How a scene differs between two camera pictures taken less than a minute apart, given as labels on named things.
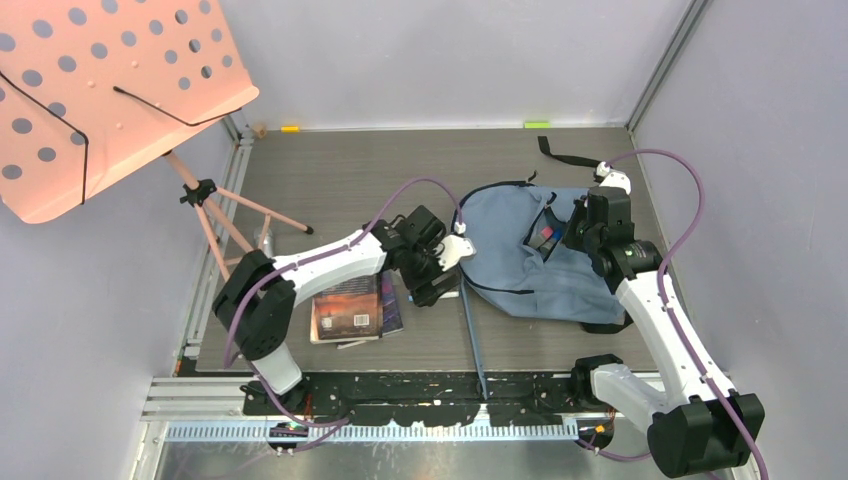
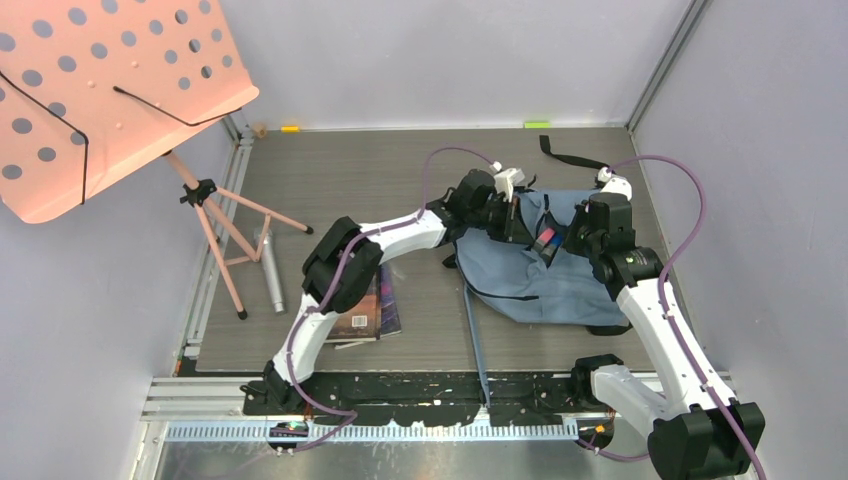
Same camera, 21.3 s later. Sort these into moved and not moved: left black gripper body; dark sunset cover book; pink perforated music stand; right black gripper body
Moved: left black gripper body
Not moved: right black gripper body; pink perforated music stand; dark sunset cover book
